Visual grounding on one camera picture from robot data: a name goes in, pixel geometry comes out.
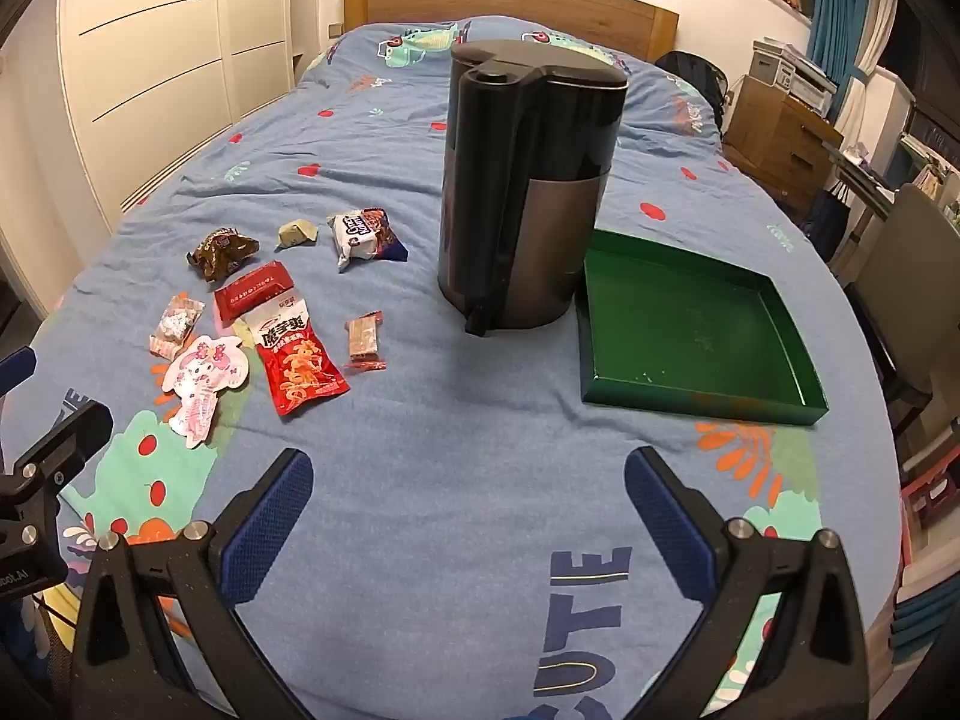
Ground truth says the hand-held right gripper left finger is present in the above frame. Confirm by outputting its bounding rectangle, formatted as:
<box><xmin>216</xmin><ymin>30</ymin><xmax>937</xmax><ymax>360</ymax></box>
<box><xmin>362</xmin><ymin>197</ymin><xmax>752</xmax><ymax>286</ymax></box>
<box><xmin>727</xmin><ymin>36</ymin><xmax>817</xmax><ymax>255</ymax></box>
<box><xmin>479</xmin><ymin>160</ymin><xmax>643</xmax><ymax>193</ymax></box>
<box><xmin>71</xmin><ymin>448</ymin><xmax>314</xmax><ymax>720</ymax></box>

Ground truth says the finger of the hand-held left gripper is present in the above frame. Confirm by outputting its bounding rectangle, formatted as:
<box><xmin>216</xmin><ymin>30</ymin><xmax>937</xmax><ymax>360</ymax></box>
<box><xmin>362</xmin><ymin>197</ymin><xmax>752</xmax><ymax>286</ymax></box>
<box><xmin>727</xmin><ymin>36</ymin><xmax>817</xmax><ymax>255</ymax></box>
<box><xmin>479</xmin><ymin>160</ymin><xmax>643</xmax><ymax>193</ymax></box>
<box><xmin>0</xmin><ymin>400</ymin><xmax>113</xmax><ymax>533</ymax></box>
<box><xmin>0</xmin><ymin>347</ymin><xmax>37</xmax><ymax>396</ymax></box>

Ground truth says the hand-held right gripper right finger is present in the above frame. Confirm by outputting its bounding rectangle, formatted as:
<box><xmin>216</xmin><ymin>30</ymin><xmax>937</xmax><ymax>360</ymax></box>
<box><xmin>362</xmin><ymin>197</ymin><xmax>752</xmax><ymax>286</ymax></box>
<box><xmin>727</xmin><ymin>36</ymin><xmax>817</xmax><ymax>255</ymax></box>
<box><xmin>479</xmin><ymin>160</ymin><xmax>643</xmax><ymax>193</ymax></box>
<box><xmin>625</xmin><ymin>446</ymin><xmax>875</xmax><ymax>720</ymax></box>

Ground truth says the pink cartoon-shaped packet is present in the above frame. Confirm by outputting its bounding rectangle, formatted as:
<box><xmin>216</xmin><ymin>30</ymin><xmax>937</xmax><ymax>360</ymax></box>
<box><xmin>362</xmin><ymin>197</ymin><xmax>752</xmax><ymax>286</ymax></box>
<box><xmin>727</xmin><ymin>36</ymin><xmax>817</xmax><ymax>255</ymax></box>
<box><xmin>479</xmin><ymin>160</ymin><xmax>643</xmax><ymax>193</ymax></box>
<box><xmin>161</xmin><ymin>335</ymin><xmax>250</xmax><ymax>449</ymax></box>

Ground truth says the red white-label snack packet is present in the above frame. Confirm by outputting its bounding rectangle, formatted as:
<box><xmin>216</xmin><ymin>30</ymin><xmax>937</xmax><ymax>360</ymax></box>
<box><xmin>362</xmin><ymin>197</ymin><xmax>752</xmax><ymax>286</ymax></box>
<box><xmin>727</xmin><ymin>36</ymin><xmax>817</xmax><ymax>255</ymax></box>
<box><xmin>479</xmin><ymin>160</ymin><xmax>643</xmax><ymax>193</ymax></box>
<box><xmin>251</xmin><ymin>298</ymin><xmax>350</xmax><ymax>416</ymax></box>

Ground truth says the small clear candy packet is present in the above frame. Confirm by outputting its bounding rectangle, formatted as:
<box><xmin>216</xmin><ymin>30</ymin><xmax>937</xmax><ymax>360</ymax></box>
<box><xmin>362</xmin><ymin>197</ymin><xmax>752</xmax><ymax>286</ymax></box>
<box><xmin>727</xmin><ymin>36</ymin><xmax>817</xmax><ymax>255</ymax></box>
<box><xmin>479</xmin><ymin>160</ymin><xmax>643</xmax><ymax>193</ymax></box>
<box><xmin>148</xmin><ymin>294</ymin><xmax>205</xmax><ymax>359</ymax></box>

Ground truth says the green tray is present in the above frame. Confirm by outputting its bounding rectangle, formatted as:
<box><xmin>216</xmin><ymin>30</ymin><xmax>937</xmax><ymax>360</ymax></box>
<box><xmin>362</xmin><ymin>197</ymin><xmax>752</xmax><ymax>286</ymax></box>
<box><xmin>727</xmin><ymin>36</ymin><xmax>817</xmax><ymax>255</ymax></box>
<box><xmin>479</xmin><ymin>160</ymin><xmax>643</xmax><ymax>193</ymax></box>
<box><xmin>574</xmin><ymin>229</ymin><xmax>830</xmax><ymax>427</ymax></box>

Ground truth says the orange-edged clear wafer packet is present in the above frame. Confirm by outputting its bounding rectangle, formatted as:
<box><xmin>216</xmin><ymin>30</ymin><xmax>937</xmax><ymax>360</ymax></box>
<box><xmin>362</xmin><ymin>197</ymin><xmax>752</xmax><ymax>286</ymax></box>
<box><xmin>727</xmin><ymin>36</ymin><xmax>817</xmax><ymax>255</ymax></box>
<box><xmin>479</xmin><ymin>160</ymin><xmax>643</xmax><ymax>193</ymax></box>
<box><xmin>343</xmin><ymin>311</ymin><xmax>389</xmax><ymax>372</ymax></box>

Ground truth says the brown foil snack packet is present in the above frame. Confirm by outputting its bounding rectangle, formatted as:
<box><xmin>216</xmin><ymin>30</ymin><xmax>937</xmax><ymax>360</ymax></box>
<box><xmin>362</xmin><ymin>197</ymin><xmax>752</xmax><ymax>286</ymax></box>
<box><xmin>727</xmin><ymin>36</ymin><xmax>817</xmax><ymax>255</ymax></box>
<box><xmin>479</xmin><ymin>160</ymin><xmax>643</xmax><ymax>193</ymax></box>
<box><xmin>186</xmin><ymin>229</ymin><xmax>260</xmax><ymax>282</ymax></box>

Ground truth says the blue printed blanket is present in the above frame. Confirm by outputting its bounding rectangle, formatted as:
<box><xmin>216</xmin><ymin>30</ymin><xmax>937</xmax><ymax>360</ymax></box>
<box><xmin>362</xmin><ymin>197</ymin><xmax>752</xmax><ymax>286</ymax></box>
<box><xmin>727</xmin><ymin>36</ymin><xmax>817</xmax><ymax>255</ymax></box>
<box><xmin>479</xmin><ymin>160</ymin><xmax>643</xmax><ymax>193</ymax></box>
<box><xmin>30</xmin><ymin>15</ymin><xmax>912</xmax><ymax>720</ymax></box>

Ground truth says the white cookie packet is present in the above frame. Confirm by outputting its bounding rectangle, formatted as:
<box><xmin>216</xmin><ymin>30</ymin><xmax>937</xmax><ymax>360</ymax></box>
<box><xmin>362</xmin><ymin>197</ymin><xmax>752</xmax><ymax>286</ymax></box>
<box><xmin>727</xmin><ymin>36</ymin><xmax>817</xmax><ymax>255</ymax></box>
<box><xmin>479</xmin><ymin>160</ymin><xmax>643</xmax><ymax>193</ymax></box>
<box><xmin>327</xmin><ymin>210</ymin><xmax>408</xmax><ymax>272</ymax></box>

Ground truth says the dark blue bag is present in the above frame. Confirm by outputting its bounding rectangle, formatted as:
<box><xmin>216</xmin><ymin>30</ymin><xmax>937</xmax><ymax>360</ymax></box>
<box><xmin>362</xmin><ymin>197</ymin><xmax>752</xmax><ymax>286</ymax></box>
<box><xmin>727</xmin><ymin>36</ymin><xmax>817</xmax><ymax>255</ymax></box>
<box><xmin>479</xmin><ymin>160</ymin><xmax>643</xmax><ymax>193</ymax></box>
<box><xmin>801</xmin><ymin>184</ymin><xmax>852</xmax><ymax>260</ymax></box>

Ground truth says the grey chair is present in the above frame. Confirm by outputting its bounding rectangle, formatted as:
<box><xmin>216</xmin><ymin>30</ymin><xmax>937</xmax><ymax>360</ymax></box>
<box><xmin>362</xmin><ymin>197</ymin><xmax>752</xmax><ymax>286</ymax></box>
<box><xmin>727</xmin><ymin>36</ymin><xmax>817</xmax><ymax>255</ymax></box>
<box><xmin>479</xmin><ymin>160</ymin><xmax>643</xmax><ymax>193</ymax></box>
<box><xmin>847</xmin><ymin>184</ymin><xmax>960</xmax><ymax>421</ymax></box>

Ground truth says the white wardrobe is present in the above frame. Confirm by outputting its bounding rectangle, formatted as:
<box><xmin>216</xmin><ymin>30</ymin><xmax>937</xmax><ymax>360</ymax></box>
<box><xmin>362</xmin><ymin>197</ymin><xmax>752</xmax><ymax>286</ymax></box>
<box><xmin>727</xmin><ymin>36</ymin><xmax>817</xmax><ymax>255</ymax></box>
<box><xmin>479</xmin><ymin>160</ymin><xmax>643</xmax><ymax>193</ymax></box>
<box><xmin>56</xmin><ymin>0</ymin><xmax>308</xmax><ymax>218</ymax></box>

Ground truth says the black electric kettle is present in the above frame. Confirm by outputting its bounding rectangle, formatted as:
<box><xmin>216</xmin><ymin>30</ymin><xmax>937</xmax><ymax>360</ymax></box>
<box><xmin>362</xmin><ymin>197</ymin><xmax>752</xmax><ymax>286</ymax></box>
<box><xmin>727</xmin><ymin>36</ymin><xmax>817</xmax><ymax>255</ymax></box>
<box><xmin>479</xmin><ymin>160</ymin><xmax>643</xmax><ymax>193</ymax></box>
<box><xmin>437</xmin><ymin>40</ymin><xmax>629</xmax><ymax>337</ymax></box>

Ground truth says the wooden drawer cabinet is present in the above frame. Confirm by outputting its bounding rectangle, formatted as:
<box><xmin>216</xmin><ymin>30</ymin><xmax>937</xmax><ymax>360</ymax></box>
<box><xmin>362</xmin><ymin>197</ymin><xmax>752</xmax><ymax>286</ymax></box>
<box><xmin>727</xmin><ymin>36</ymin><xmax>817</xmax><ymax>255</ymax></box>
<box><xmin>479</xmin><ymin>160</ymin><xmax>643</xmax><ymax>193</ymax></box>
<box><xmin>724</xmin><ymin>75</ymin><xmax>845</xmax><ymax>203</ymax></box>

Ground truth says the grey desk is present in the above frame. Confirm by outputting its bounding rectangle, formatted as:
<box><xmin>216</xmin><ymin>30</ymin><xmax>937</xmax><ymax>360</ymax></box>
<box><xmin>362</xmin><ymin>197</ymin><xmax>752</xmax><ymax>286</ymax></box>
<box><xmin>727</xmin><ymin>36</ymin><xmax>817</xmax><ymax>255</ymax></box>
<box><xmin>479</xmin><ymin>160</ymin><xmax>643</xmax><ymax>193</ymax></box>
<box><xmin>825</xmin><ymin>142</ymin><xmax>912</xmax><ymax>200</ymax></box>

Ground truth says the black backpack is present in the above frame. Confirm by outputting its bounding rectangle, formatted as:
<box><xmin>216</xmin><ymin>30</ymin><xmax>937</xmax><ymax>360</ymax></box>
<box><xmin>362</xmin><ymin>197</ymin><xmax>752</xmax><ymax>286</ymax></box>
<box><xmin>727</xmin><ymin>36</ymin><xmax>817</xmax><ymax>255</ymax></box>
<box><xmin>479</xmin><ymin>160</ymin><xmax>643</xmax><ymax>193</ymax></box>
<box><xmin>655</xmin><ymin>51</ymin><xmax>728</xmax><ymax>140</ymax></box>

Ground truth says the grey printer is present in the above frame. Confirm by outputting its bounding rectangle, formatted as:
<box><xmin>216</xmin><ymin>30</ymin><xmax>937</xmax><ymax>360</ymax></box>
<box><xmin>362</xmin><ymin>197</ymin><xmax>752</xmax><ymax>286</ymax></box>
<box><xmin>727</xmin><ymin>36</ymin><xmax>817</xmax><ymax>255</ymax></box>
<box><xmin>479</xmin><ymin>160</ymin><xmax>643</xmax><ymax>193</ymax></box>
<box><xmin>752</xmin><ymin>37</ymin><xmax>837</xmax><ymax>117</ymax></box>

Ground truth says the long teal curtain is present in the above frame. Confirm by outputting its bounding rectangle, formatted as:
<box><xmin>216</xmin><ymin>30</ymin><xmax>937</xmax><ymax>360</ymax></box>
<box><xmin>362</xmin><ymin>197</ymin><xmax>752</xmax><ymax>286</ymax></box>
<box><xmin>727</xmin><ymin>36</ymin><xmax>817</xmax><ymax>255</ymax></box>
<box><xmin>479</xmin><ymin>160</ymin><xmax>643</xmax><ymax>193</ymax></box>
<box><xmin>806</xmin><ymin>0</ymin><xmax>897</xmax><ymax>83</ymax></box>

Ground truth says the wooden headboard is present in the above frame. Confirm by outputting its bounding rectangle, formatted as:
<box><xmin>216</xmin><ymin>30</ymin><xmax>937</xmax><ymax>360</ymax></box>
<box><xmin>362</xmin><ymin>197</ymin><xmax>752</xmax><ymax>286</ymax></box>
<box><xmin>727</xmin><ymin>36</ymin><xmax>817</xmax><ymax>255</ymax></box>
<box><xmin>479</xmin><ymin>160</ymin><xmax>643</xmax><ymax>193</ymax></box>
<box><xmin>343</xmin><ymin>0</ymin><xmax>680</xmax><ymax>61</ymax></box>

